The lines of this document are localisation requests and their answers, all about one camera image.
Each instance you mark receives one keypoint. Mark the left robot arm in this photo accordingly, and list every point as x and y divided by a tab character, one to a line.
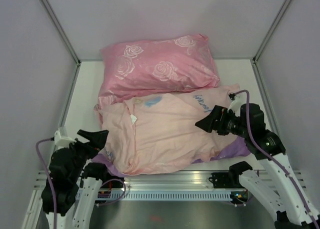
73	181

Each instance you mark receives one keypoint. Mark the aluminium front rail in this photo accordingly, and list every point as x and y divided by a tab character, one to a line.
185	180

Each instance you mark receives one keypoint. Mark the right aluminium frame post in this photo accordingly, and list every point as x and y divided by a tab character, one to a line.
272	29

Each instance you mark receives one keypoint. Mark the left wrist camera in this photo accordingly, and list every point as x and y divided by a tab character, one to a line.
61	138

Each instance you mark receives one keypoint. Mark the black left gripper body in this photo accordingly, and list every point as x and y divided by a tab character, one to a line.
83	151

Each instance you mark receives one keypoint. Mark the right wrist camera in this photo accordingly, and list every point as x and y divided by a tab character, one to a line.
236	101

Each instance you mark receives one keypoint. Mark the left aluminium frame post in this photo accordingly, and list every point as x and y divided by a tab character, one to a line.
59	29

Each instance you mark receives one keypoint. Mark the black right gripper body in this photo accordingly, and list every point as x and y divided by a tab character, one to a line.
229	122

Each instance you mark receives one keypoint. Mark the pink rose-patterned pillow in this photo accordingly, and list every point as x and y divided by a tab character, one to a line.
146	67

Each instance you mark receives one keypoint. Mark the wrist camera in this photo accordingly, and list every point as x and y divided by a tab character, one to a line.
61	138
236	101

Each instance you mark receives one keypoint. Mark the aluminium frame post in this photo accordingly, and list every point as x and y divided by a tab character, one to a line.
59	29
272	29

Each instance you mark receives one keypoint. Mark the purple Elsa pillowcase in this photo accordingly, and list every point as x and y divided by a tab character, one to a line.
157	134

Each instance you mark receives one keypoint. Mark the white slotted cable duct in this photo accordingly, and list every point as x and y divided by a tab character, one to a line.
195	195

